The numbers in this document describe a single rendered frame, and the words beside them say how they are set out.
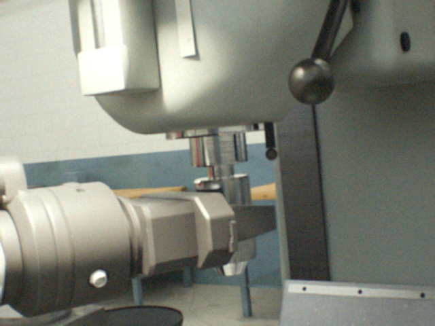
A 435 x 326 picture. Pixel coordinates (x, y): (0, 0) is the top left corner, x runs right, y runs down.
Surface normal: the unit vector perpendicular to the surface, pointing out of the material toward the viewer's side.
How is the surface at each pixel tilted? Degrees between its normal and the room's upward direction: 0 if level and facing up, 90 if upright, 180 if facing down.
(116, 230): 75
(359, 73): 135
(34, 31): 90
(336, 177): 90
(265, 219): 90
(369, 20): 90
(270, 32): 107
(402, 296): 63
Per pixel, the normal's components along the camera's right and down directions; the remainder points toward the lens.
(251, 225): 0.55, -0.01
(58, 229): 0.47, -0.43
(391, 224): -0.56, 0.10
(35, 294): -0.22, 0.42
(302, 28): 0.81, 0.26
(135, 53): 0.82, -0.05
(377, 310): -0.55, -0.36
